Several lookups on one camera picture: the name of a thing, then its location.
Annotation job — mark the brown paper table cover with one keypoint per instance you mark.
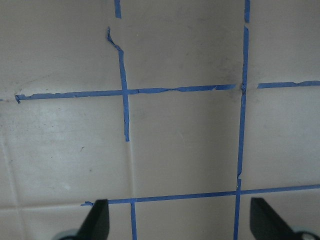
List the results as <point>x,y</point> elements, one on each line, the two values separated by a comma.
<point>176,111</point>

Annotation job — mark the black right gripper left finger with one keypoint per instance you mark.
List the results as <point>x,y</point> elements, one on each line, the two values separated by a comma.
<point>96,225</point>

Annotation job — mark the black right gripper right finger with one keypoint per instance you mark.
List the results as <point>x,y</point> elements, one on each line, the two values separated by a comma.
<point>266,224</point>

